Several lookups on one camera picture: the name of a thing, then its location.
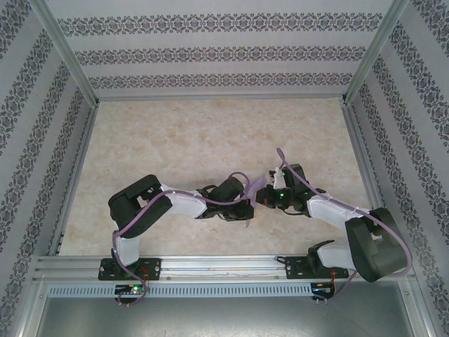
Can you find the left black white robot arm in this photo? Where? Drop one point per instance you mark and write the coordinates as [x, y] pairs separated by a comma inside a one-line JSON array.
[[140, 200]]

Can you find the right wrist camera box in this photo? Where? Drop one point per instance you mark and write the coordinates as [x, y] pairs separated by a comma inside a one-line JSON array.
[[279, 179]]

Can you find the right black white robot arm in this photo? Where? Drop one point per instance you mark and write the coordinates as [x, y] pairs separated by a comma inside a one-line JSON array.
[[379, 252]]

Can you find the grey metal panel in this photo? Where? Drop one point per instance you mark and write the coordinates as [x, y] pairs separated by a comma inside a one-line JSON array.
[[224, 319]]

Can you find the aluminium side rail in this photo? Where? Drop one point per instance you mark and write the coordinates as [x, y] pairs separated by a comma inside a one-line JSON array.
[[362, 158], [80, 168]]

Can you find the aluminium frame post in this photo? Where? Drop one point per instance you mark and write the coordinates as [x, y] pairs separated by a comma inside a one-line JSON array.
[[373, 52], [68, 52]]

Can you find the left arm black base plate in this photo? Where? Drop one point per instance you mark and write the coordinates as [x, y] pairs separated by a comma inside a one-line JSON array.
[[154, 268]]

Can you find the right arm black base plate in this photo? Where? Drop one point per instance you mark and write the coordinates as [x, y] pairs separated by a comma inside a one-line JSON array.
[[294, 268]]

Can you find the purple paper sheet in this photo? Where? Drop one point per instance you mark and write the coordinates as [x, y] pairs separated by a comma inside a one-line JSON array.
[[257, 184]]

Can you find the controller board green light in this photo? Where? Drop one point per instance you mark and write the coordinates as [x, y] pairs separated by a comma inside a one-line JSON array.
[[135, 289]]

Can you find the controller board blue light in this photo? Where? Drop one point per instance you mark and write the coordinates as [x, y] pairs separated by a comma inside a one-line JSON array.
[[321, 289]]

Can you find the aluminium mounting rail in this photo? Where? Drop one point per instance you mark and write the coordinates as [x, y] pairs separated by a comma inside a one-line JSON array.
[[224, 267]]

